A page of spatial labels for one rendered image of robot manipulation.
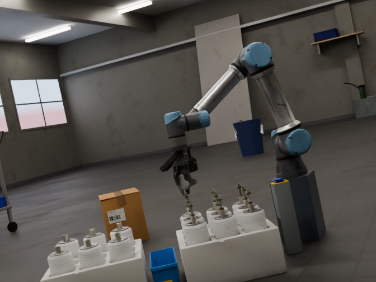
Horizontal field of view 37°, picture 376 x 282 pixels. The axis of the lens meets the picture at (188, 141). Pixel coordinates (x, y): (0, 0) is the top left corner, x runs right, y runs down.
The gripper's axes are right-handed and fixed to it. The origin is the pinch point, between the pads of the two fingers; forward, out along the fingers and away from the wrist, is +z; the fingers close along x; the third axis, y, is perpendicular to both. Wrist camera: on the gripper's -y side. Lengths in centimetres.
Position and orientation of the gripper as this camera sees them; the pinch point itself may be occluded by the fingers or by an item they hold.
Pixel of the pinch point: (184, 192)
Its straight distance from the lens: 248.7
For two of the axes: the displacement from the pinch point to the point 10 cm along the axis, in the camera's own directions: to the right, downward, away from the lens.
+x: 5.3, -1.4, 8.4
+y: 8.2, -1.5, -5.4
